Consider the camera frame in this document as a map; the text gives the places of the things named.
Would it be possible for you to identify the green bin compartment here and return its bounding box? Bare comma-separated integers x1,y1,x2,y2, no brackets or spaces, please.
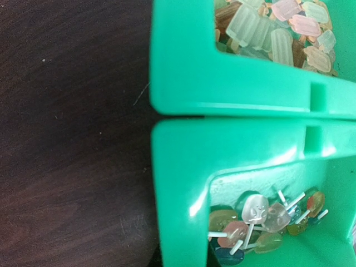
152,118,355,266
150,1,355,120

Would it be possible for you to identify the lollipop candies pile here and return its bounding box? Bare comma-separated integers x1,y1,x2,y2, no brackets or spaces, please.
207,189,329,266

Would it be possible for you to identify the yellow candies pile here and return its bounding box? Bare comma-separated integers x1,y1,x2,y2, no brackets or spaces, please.
214,1,338,76

